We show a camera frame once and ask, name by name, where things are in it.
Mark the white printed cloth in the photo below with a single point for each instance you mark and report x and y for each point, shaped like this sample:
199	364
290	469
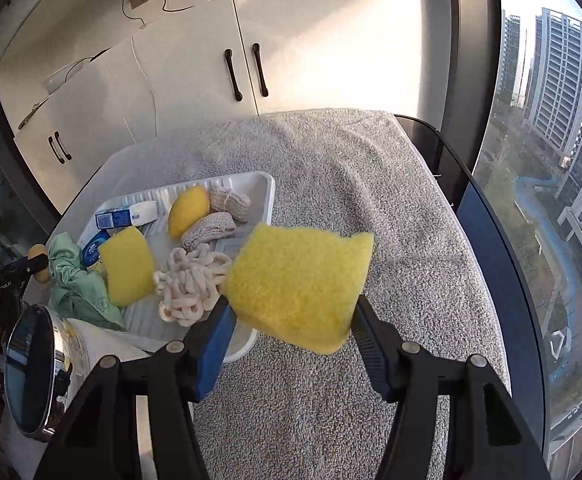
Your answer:
106	335

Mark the round chrome-rimmed mirror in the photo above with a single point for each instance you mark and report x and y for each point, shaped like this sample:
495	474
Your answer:
31	370

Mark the mint green cloth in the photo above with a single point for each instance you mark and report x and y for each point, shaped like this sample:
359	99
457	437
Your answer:
78	280

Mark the dark window frame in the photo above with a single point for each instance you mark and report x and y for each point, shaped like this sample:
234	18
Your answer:
471	60

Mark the yellow lemon-shaped sponge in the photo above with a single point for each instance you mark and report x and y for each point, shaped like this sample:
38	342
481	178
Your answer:
188	210

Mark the white cabinet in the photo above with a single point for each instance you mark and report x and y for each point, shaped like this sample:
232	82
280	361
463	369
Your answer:
321	35

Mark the dark blue tissue pack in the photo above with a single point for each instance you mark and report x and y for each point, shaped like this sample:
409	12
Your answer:
93	250

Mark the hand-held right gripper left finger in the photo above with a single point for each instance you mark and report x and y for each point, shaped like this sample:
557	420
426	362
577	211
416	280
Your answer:
216	355

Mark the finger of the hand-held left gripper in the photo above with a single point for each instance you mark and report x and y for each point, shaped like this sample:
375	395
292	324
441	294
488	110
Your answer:
18	266

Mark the tall white apartment building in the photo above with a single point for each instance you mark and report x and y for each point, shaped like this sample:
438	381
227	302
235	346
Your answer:
556	80

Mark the beige knitted pouch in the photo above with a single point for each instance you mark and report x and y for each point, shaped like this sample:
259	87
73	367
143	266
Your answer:
206	230
231	202

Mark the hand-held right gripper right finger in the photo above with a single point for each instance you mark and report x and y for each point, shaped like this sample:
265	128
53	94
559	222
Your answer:
371	355

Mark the grey terry towel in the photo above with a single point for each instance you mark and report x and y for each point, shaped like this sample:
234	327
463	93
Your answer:
346	185

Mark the yellow rectangular sponge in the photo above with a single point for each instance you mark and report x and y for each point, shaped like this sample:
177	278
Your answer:
126	265
296	285

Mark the white ribbed plastic tray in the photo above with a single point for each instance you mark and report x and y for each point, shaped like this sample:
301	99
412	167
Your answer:
141	322

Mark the tan round soft object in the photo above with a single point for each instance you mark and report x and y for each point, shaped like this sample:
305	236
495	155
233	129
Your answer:
40	272

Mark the light blue tissue pack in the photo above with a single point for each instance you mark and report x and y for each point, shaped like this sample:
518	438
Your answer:
131	214

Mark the white chenille scrunchie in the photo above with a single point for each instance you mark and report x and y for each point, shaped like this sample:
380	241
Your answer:
186	285

